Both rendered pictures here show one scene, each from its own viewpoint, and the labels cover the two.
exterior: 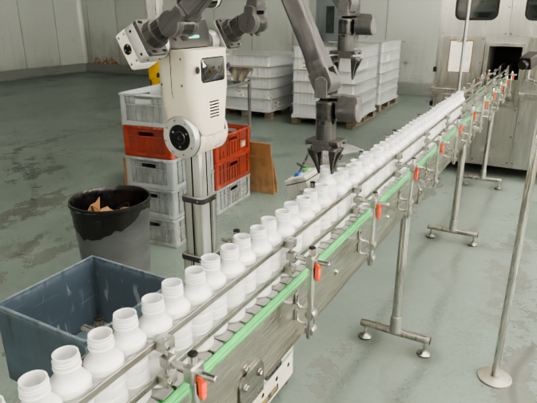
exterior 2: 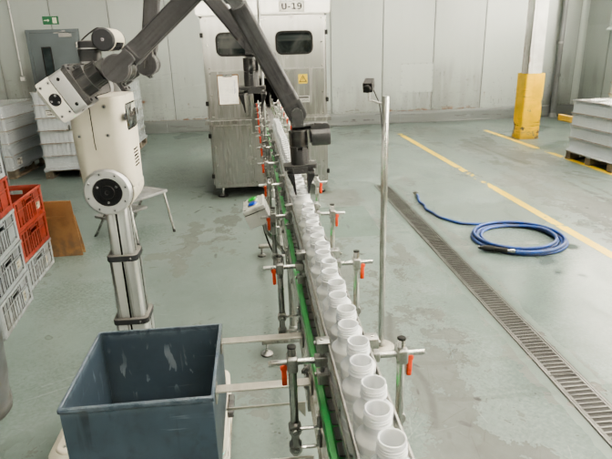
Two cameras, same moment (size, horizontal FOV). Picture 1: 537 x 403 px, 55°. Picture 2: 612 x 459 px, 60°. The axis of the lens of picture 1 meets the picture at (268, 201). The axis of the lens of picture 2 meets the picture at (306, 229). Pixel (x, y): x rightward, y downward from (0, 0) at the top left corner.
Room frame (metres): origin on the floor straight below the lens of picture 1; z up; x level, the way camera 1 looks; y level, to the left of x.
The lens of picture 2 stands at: (0.07, 0.75, 1.62)
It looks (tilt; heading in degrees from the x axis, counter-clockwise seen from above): 19 degrees down; 326
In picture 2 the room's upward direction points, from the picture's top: 2 degrees counter-clockwise
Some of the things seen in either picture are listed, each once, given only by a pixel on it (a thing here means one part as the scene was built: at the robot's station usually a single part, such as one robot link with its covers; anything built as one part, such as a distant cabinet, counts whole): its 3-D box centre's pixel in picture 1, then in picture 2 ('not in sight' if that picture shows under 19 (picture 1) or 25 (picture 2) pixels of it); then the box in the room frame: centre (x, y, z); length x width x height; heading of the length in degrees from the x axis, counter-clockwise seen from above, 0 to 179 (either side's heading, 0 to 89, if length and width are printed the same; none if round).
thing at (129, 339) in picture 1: (129, 357); (348, 363); (0.71, 0.23, 1.08); 0.06 x 0.06 x 0.17
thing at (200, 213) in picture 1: (201, 240); (132, 300); (1.94, 0.28, 0.74); 0.11 x 0.11 x 0.40; 61
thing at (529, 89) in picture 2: not in sight; (527, 106); (5.59, -7.79, 0.55); 0.40 x 0.40 x 1.10; 61
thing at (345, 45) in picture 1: (345, 45); (251, 81); (1.90, -0.27, 1.51); 0.10 x 0.07 x 0.07; 61
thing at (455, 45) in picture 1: (459, 55); (228, 89); (5.41, -1.94, 1.22); 0.23 x 0.03 x 0.32; 61
